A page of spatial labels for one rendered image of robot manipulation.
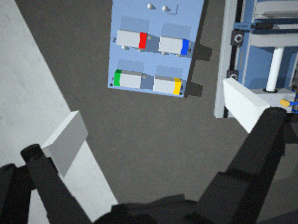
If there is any white block with yellow end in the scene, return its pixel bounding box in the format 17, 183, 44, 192
153, 75, 181, 95

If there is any white block with red end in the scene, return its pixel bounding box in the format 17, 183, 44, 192
117, 29, 147, 49

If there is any white block with blue end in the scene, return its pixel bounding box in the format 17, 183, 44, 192
158, 36, 189, 55

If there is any white block with green end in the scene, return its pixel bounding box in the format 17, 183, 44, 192
114, 69, 142, 89

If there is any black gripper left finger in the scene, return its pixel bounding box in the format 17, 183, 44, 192
0, 111, 93, 224

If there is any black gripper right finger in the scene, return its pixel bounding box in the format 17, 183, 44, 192
178, 78, 298, 224

